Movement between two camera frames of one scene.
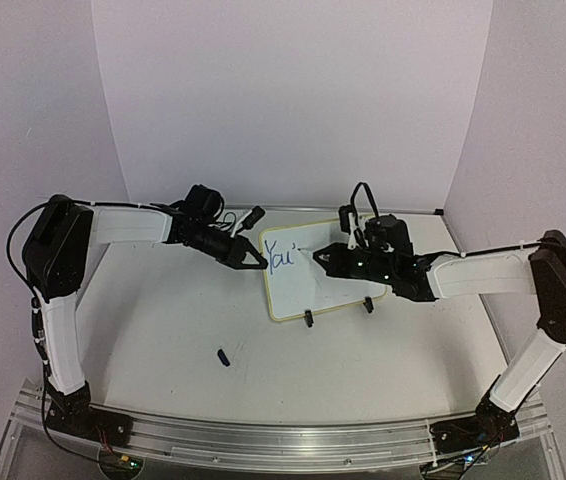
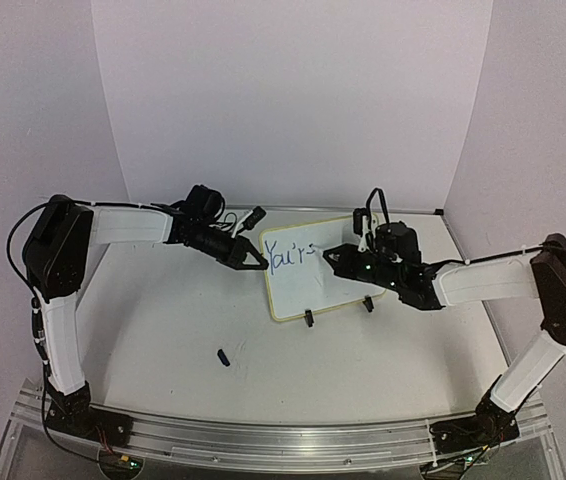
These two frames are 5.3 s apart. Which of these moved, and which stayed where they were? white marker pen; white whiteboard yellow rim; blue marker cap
Moved: white marker pen
Stayed: white whiteboard yellow rim; blue marker cap
